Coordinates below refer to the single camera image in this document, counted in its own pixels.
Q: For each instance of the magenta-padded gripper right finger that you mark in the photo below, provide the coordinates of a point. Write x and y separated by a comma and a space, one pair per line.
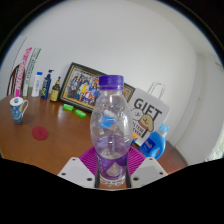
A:
150, 170

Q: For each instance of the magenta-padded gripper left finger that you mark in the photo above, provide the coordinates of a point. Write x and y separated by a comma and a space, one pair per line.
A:
76, 170

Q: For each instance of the clear purple-capped water bottle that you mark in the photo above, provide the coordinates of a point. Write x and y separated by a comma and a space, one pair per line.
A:
111, 133

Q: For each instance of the small brown orange box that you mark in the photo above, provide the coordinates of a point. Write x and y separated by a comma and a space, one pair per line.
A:
134, 138

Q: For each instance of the flat round red coaster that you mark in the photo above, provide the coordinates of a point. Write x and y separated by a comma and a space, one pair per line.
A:
40, 133

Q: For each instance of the white paper gift bag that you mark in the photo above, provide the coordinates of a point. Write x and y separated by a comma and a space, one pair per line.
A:
148, 113

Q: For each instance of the framed group photo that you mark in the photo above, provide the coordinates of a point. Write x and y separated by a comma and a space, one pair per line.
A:
80, 87

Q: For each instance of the blue yellow painted mug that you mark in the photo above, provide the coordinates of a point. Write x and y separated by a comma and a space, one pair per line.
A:
16, 111

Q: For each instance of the dark blue pump bottle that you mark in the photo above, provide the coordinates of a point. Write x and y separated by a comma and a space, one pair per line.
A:
46, 87

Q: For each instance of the white green shuttlecock tube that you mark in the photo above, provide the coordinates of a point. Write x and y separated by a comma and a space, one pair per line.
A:
30, 73

